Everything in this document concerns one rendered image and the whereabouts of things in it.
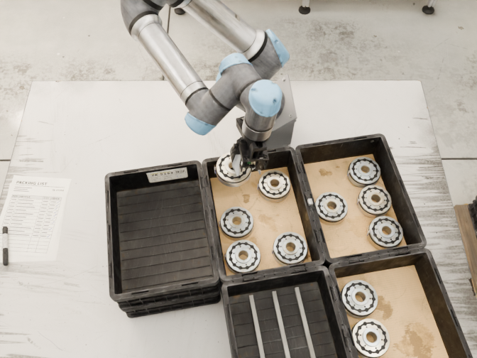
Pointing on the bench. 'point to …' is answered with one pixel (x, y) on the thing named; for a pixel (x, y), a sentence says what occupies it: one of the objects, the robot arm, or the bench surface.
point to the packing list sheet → (34, 217)
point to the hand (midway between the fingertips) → (243, 165)
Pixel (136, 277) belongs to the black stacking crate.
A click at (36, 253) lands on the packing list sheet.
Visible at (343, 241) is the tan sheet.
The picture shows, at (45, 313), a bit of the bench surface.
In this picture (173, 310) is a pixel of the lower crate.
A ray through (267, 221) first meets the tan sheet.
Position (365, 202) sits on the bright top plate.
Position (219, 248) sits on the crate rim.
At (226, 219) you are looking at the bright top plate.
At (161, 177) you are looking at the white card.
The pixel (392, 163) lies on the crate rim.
